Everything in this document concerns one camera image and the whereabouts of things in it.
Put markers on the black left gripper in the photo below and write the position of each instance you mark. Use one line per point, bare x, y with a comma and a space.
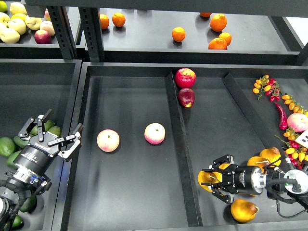
38, 155

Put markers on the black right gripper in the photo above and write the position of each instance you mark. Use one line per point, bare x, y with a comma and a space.
235, 179

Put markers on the dark green avocado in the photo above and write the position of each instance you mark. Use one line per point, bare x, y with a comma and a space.
29, 205

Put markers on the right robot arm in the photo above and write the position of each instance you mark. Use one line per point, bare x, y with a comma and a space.
287, 186

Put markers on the green avocado top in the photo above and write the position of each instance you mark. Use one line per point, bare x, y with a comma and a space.
47, 126

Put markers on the green avocado right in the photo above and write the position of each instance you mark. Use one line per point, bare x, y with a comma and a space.
56, 130

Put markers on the green avocado middle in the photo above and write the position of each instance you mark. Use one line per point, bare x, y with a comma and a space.
19, 142

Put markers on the yellow pear with stem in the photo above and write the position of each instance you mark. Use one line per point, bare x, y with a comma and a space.
258, 162

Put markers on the green avocado far left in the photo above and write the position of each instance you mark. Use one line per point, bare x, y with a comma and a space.
7, 146

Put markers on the green avocado lower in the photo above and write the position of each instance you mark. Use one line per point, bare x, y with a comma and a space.
11, 158

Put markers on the yellow pear bottom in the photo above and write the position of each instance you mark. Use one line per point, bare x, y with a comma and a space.
243, 211

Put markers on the green avocado bottom left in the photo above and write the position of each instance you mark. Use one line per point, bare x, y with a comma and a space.
17, 223

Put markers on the black left bin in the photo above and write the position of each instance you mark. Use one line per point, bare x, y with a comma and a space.
28, 88

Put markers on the black bin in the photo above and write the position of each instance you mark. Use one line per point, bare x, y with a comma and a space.
145, 187
28, 88

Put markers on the pink apple left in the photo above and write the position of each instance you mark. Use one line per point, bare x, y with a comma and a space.
108, 140

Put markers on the pink apple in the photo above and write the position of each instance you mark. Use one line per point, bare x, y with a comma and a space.
154, 133
108, 140

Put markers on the cherry tomato bunch lower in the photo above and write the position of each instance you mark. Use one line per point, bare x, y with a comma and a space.
296, 152

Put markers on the cherry tomato bunch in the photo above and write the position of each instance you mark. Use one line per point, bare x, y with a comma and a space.
267, 86
296, 152

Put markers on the red chili pepper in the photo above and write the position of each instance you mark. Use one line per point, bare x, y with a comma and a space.
283, 118

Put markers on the pink apple centre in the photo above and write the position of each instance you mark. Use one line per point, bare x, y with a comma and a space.
154, 133

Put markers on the white label card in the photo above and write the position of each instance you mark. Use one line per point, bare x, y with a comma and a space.
303, 139

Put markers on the dark red apple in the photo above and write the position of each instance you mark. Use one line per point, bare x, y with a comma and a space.
186, 97

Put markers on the pink apple right bin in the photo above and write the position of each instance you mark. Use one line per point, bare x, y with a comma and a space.
298, 122

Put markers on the black centre bin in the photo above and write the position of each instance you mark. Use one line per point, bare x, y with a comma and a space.
145, 187

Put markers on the orange tomato bunch middle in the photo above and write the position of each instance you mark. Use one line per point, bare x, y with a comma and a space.
293, 105

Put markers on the cherry tomato bunch upper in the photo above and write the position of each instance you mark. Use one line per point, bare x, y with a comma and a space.
267, 86

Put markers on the bright red apple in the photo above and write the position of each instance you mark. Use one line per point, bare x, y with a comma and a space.
185, 78

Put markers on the red apple on shelf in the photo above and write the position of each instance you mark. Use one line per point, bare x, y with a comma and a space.
42, 37

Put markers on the pale yellow apple front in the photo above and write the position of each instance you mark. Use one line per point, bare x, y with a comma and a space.
9, 35

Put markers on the pale peach on shelf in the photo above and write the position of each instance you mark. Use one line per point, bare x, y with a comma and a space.
47, 26

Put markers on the pale yellow apple stem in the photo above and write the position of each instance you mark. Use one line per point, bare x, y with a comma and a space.
33, 22

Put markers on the pale yellow apple middle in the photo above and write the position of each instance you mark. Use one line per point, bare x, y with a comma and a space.
18, 25

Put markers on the black shelf upright left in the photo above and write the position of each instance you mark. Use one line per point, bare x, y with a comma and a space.
63, 32

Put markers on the black shelf upright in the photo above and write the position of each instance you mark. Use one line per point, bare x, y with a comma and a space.
63, 32
91, 25

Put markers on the pink peach behind upright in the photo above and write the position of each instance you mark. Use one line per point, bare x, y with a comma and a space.
47, 15

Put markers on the yellow lemon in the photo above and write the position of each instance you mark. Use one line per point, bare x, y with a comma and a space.
21, 16

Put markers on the pale yellow apple left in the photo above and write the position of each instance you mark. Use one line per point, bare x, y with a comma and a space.
4, 19

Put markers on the black shelf upright right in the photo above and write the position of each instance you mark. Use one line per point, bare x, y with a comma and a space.
91, 25

